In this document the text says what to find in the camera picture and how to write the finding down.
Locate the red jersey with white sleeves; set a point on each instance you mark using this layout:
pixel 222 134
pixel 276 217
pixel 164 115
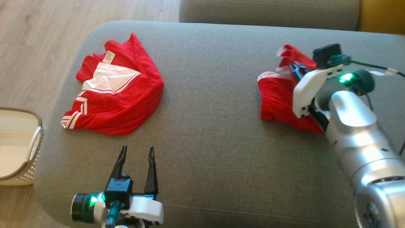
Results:
pixel 126 104

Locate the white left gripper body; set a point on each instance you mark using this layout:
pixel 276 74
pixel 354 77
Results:
pixel 145 210

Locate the grey sofa back cushion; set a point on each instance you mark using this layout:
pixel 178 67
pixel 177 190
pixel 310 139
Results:
pixel 269 14

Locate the red shorts with white stripes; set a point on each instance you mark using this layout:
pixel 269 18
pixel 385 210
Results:
pixel 275 98

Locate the white woven laundry basket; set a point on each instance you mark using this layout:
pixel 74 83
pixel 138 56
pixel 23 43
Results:
pixel 15 145

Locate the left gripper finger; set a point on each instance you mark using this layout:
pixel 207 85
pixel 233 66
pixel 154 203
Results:
pixel 152 174
pixel 117 167

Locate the large yellow sofa cushion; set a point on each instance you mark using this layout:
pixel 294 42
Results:
pixel 383 15

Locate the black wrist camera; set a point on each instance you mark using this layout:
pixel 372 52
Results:
pixel 327 55
pixel 118 190

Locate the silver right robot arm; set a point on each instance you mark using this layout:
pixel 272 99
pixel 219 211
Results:
pixel 364 142

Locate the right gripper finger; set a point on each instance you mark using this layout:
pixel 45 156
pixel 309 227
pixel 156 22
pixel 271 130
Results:
pixel 303 69
pixel 295 73

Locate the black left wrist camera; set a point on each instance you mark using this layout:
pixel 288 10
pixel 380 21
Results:
pixel 118 190

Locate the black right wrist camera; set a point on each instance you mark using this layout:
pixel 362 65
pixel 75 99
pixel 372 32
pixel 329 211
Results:
pixel 327 55

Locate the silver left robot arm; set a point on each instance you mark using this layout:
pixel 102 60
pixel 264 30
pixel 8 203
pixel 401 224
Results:
pixel 82 207

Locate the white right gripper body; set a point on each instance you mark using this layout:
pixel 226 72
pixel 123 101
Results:
pixel 305 90

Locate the large grey sofa seat cushion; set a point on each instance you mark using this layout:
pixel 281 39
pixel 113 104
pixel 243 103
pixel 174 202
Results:
pixel 215 142

